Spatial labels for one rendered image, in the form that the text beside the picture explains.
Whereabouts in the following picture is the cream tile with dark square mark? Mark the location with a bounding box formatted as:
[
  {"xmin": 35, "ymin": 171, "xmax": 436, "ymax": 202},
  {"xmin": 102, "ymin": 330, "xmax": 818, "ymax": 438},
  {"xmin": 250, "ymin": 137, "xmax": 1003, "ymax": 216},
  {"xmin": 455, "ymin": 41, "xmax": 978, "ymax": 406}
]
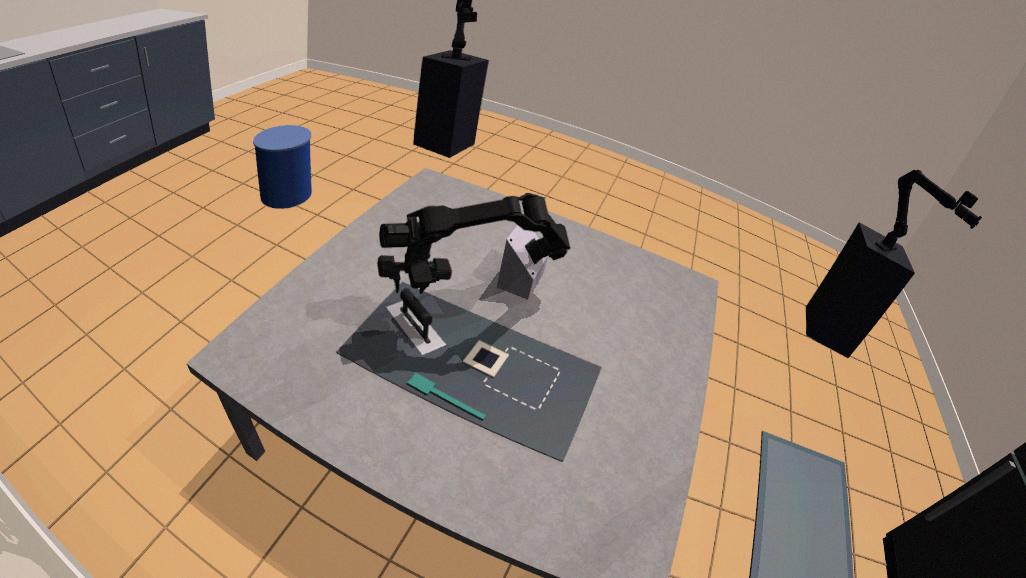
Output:
[{"xmin": 463, "ymin": 341, "xmax": 509, "ymax": 377}]

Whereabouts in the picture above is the teal flat trowel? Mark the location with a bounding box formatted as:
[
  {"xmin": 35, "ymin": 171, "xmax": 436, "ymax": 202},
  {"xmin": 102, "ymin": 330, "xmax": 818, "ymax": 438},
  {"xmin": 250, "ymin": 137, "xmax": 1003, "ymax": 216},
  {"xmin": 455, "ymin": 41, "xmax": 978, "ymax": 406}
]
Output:
[{"xmin": 407, "ymin": 373, "xmax": 486, "ymax": 420}]

